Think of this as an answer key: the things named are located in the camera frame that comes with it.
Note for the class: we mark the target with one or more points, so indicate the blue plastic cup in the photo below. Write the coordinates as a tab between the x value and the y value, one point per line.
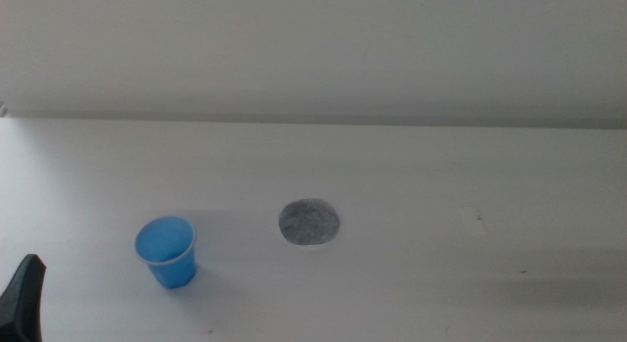
171	268

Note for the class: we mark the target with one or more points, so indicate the round grey felt cup mat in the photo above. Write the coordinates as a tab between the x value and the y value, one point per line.
309	222

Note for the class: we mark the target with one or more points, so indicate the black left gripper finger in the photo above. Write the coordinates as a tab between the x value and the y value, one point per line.
24	303

